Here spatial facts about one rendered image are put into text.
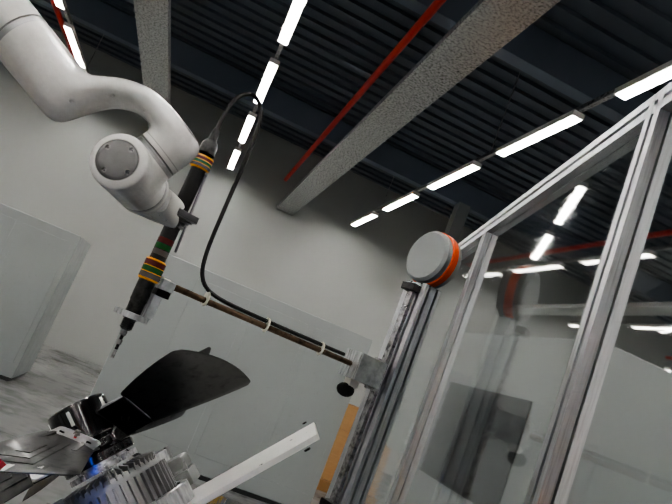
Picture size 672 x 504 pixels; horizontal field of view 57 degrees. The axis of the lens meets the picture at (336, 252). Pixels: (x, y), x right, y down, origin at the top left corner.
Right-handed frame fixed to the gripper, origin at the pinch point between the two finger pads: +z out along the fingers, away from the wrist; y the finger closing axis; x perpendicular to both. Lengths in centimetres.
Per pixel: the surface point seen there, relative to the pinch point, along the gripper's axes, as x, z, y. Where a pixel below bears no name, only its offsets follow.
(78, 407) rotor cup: -40.9, 14.1, -3.1
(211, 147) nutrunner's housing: 18.1, 8.3, 1.0
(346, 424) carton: -65, 807, 136
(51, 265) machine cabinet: -12, 671, -293
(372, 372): -12, 43, 53
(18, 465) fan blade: -47.6, -12.5, -0.3
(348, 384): -17, 42, 49
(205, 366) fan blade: -23.9, 6.5, 18.2
